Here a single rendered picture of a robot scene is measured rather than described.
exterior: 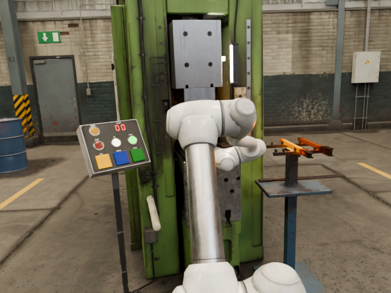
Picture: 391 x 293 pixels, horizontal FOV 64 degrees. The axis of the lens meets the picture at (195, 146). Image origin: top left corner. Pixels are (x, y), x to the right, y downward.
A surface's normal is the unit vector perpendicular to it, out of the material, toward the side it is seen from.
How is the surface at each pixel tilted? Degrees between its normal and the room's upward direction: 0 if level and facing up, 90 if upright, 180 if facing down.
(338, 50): 90
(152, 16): 90
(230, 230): 90
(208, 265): 17
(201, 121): 63
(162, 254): 90
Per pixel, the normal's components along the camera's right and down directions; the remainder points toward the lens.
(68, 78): 0.04, 0.21
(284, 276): 0.05, -0.99
